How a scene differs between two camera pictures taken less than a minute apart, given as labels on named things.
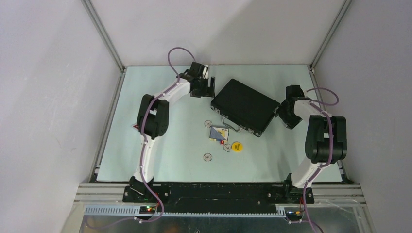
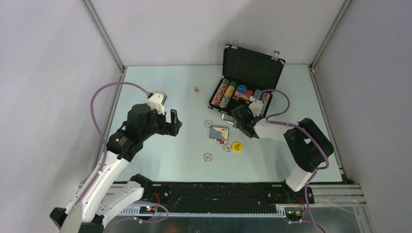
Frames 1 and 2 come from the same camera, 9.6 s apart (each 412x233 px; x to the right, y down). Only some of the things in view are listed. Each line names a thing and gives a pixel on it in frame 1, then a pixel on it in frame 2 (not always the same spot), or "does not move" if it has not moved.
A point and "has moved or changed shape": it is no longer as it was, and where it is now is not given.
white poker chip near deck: (208, 124) does not move
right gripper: (289, 122) -> (237, 126)
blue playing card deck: (217, 134) does not move
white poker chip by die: (227, 147) does not move
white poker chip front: (207, 157) does not move
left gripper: (209, 91) -> (170, 129)
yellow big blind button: (237, 146) does not move
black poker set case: (249, 109) has moved or changed shape
